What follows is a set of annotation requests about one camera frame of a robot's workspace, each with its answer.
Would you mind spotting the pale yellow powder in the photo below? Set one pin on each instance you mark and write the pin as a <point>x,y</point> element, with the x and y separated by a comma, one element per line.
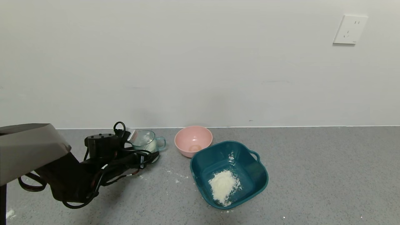
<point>223,184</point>

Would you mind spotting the white wall power outlet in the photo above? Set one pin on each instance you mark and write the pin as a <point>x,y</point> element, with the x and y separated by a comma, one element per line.
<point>350,29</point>

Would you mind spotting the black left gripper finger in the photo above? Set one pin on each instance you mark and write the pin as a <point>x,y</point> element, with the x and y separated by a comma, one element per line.
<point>152,157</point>

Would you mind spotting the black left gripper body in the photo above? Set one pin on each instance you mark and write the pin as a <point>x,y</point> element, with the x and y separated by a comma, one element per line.
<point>142,161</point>

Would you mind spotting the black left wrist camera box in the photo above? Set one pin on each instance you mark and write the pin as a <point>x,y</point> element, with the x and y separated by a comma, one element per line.
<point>125,134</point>

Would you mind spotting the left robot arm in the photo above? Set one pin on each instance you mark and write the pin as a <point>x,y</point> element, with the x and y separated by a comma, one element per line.
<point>31,147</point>

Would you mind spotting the pink plastic bowl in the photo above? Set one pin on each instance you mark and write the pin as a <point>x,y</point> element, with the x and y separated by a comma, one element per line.
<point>193,139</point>

